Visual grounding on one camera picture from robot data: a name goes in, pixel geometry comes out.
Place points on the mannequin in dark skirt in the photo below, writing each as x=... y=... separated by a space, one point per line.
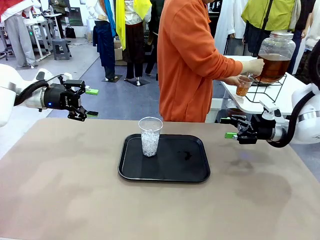
x=133 y=42

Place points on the black plastic serving tray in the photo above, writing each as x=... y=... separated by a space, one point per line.
x=162 y=167

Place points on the person in orange hoodie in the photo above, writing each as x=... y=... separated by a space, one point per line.
x=185 y=62

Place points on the person's right forearm orange sleeve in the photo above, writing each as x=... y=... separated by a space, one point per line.
x=225 y=66

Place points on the small cardboard box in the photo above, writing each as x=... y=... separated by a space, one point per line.
x=118 y=53

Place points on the white workbench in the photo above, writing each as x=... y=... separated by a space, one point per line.
x=40 y=23

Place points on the mannequin in blue dress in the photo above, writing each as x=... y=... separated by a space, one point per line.
x=105 y=45

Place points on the mannequin in cream top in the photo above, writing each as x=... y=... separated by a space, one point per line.
x=315 y=25

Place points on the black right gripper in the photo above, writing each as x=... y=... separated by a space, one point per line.
x=263 y=130

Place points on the blue hanging scarf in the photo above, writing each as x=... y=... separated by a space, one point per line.
x=110 y=15

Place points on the glass tea dispenser jar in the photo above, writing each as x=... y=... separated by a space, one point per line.
x=276 y=55

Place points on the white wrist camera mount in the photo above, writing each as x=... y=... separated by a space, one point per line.
x=43 y=75
x=271 y=110

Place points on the white hanging garment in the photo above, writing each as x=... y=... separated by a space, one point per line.
x=230 y=22

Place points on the dark round bin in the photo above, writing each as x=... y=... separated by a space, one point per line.
x=235 y=111

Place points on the grey plastic stool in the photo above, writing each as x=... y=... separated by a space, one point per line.
x=61 y=47

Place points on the yellow hanging garment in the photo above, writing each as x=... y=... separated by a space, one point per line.
x=120 y=22

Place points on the figure in grey trousers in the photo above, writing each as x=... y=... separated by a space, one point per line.
x=17 y=37

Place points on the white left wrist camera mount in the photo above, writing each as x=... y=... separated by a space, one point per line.
x=43 y=75

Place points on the mannequin in lime jacket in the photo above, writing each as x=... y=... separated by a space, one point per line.
x=275 y=12

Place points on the tall clear plastic ice cup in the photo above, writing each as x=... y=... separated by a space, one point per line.
x=150 y=142

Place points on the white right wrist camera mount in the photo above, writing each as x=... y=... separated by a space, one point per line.
x=271 y=110

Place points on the person's left hand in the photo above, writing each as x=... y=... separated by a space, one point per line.
x=233 y=80

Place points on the black bag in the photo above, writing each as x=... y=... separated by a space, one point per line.
x=70 y=32

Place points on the white side table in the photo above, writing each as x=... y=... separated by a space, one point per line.
x=287 y=87

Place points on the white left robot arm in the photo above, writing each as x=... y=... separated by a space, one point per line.
x=5 y=100

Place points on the dark wall panel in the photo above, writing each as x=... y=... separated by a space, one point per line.
x=75 y=16

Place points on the person's right hand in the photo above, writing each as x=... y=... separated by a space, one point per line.
x=253 y=67

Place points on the short clear plastic ice cup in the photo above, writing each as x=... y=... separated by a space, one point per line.
x=243 y=90

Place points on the black slanted pole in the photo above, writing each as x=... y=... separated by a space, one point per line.
x=266 y=15

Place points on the person's left forearm orange sleeve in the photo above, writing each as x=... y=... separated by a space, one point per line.
x=221 y=79

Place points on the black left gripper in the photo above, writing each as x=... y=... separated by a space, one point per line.
x=62 y=98

